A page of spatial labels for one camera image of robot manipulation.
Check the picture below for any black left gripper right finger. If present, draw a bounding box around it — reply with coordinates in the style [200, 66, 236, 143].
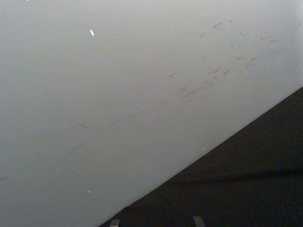
[192, 215, 205, 227]

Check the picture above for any black table cloth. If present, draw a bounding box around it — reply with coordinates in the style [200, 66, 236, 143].
[98, 86, 303, 227]

